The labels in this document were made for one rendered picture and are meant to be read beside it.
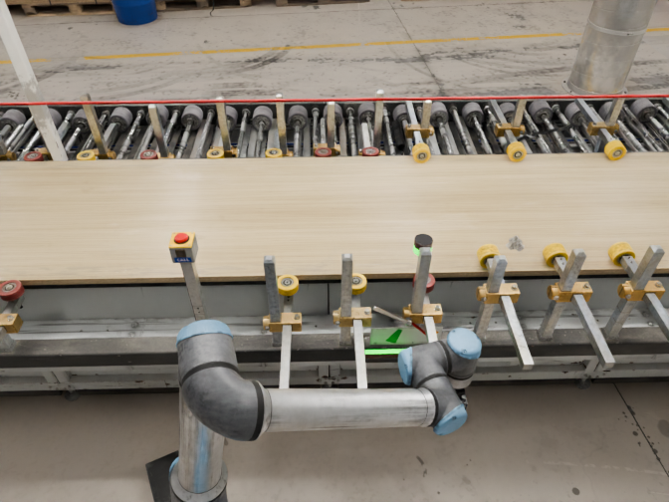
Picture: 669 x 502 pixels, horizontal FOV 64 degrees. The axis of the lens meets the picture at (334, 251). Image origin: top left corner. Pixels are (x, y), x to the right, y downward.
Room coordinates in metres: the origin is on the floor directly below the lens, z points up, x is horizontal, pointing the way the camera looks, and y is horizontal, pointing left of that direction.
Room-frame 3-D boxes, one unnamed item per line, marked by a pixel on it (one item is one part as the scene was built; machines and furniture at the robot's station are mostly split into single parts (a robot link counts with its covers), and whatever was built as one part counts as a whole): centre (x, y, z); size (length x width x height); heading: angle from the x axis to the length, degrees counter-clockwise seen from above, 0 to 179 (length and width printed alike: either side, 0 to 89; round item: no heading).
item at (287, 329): (1.14, 0.17, 0.81); 0.43 x 0.03 x 0.04; 1
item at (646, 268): (1.26, -1.04, 0.91); 0.03 x 0.03 x 0.48; 1
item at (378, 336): (1.22, -0.26, 0.75); 0.26 x 0.01 x 0.10; 91
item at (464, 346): (0.86, -0.34, 1.14); 0.10 x 0.09 x 0.12; 107
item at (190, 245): (1.22, 0.47, 1.18); 0.07 x 0.07 x 0.08; 1
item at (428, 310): (1.25, -0.31, 0.85); 0.13 x 0.06 x 0.05; 91
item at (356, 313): (1.24, -0.06, 0.84); 0.13 x 0.06 x 0.05; 91
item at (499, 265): (1.25, -0.54, 0.88); 0.03 x 0.03 x 0.48; 1
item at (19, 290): (1.32, 1.17, 0.85); 0.08 x 0.08 x 0.11
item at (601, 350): (1.20, -0.83, 0.95); 0.50 x 0.04 x 0.04; 1
